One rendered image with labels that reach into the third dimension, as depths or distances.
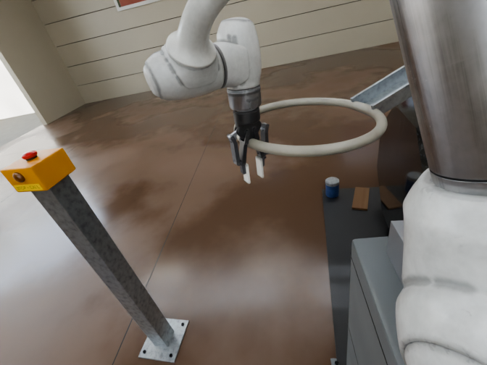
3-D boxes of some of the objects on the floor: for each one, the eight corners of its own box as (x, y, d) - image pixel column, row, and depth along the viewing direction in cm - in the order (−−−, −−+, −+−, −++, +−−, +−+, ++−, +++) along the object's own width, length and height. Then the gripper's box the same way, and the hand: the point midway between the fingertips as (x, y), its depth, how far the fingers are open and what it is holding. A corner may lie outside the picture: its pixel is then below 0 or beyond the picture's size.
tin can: (340, 197, 196) (340, 182, 189) (327, 199, 197) (327, 185, 190) (336, 189, 204) (336, 175, 197) (324, 191, 205) (323, 177, 198)
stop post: (156, 318, 145) (33, 143, 86) (189, 321, 140) (81, 137, 81) (138, 358, 129) (-28, 177, 70) (174, 363, 124) (26, 172, 65)
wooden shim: (355, 187, 201) (355, 186, 200) (369, 189, 197) (369, 187, 196) (351, 208, 183) (351, 207, 182) (367, 211, 179) (367, 208, 178)
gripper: (224, 119, 66) (236, 194, 78) (279, 101, 73) (282, 174, 85) (211, 112, 71) (225, 184, 84) (264, 97, 78) (269, 165, 91)
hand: (253, 170), depth 83 cm, fingers closed on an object, 4 cm apart
